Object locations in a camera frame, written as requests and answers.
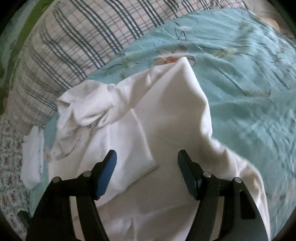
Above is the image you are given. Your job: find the white large garment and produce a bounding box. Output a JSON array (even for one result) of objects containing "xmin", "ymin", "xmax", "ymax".
[{"xmin": 48, "ymin": 57, "xmax": 270, "ymax": 240}]

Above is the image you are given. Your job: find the floral patterned pillow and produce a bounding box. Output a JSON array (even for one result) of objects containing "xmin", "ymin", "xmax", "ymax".
[{"xmin": 1, "ymin": 114, "xmax": 30, "ymax": 240}]

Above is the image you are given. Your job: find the white folded towel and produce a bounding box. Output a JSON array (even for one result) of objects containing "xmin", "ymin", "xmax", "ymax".
[{"xmin": 20, "ymin": 126, "xmax": 45, "ymax": 189}]

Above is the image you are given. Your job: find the teal floral bed sheet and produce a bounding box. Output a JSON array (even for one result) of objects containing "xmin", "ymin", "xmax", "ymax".
[{"xmin": 29, "ymin": 9, "xmax": 295, "ymax": 240}]

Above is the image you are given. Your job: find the plaid pillow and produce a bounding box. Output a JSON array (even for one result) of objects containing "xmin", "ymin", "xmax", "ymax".
[{"xmin": 6, "ymin": 1, "xmax": 247, "ymax": 134}]

